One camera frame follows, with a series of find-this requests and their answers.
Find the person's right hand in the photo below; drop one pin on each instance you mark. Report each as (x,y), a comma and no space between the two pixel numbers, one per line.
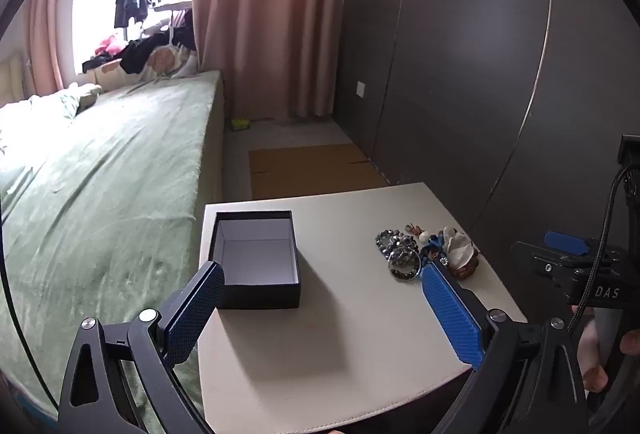
(592,349)

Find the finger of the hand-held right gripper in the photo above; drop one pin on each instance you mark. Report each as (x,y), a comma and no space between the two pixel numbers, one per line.
(565,242)

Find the white wall socket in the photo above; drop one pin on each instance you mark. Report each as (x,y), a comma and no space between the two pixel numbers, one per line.
(360,89)

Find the black cardboard box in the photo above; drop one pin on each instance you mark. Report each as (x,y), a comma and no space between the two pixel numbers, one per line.
(260,259)

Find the dark grey wardrobe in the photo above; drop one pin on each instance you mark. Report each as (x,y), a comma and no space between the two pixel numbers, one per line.
(450,89)

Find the pile of black clothes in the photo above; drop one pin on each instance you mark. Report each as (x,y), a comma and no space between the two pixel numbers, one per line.
(145,49)

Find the bed with green blanket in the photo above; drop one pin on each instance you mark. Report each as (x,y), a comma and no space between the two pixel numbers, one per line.
(115,194)

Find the blue bead jewelry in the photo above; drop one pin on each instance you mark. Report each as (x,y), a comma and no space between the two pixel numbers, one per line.
(432,246)

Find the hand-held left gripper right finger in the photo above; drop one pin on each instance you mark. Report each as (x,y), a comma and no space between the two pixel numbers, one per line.
(450,309)

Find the pink cloth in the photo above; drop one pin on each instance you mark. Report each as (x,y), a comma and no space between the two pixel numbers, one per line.
(111,45)

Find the flat cardboard sheet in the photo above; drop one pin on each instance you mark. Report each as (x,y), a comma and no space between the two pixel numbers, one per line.
(310,172)

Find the narrow pink curtain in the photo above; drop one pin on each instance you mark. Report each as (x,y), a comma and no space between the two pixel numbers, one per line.
(47,39)

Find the small brown charm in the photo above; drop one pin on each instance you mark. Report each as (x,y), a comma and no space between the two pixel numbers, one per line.
(414,229)

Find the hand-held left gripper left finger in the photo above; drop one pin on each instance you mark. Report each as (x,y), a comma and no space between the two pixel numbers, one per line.
(195,309)

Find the small green floor object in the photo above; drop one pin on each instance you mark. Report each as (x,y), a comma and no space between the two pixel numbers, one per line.
(240,124)

